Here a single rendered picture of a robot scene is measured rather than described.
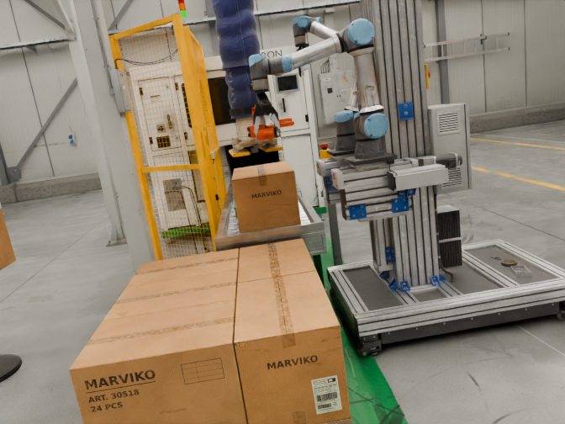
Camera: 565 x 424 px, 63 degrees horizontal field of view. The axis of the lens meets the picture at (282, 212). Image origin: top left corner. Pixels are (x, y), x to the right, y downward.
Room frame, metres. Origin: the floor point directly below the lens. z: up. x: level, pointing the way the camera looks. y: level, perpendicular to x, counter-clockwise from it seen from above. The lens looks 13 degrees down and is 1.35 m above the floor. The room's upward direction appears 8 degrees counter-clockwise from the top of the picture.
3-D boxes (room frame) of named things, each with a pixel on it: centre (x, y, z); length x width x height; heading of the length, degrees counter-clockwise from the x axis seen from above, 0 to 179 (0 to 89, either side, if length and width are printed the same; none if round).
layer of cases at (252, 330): (2.13, 0.37, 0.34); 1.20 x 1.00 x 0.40; 2
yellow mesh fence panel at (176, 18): (3.79, 0.86, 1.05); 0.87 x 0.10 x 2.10; 54
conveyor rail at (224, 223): (3.97, 0.47, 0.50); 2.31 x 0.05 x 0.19; 2
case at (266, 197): (3.17, 0.10, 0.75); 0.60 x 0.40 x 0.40; 3
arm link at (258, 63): (2.21, 0.01, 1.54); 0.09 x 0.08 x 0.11; 93
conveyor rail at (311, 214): (4.00, -0.18, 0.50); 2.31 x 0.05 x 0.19; 2
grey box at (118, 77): (3.52, 1.04, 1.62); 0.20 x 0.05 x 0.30; 2
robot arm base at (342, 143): (2.86, -0.45, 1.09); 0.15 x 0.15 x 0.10
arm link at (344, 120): (2.87, -0.46, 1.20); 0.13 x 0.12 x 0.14; 154
